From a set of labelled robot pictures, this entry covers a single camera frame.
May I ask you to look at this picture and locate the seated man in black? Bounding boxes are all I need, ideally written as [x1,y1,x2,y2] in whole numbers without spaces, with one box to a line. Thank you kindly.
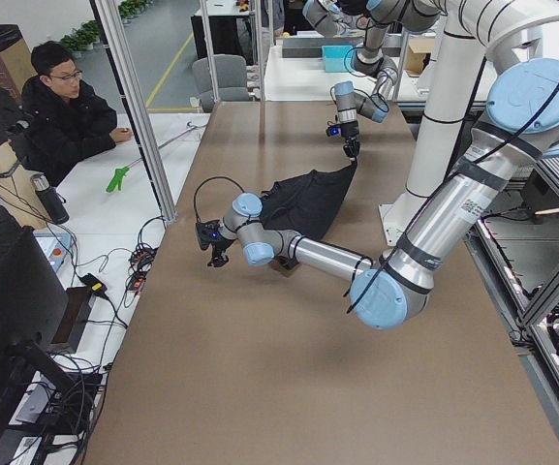
[21,41,133,186]

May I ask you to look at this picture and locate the black computer monitor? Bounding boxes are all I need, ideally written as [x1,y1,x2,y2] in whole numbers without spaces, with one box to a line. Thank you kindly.
[0,227,74,435]

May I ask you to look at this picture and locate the aluminium frame post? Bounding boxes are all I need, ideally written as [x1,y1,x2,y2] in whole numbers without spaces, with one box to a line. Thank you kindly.
[89,0,176,225]

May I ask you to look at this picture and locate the teach pendant with red button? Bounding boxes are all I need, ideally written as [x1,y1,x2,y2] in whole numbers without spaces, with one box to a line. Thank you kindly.
[34,232,73,273]

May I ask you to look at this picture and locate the blue plastic bin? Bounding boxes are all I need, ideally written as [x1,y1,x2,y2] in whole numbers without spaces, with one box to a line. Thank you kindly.
[322,45,356,73]

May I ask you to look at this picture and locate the green handled reacher grabber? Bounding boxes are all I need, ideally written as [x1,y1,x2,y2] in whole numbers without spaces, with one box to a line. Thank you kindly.
[104,120,202,194]

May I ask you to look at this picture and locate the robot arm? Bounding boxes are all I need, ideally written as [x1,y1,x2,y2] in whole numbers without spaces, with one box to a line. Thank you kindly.
[197,58,559,329]
[326,1,440,160]

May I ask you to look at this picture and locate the grey office chair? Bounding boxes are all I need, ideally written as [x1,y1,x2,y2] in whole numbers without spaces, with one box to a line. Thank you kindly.
[192,54,250,112]

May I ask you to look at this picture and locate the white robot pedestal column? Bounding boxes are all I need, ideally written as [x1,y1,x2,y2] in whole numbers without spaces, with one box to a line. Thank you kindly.
[381,1,484,246]

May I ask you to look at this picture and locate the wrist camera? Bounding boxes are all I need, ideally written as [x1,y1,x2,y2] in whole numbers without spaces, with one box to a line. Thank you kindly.
[195,219,224,251]
[326,124,342,137]

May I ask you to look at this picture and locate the black printed t-shirt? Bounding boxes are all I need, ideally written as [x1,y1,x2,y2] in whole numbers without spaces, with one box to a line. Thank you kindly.
[260,161,357,240]

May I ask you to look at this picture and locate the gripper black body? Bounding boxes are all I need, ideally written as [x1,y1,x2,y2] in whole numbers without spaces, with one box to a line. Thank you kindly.
[212,238,231,257]
[339,120,359,142]

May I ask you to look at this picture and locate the black thermos bottle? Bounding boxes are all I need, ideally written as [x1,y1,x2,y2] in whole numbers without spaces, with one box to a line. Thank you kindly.
[30,172,70,225]

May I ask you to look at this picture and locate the black power adapter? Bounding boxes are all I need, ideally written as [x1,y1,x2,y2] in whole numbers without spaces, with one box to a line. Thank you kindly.
[79,273,108,299]

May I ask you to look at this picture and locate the cardboard box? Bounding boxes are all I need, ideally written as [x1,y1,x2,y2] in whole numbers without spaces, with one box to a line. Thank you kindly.
[404,37,435,77]

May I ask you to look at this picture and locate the red usb hub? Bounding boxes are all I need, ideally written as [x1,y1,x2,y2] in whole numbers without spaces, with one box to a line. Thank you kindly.
[126,242,158,295]

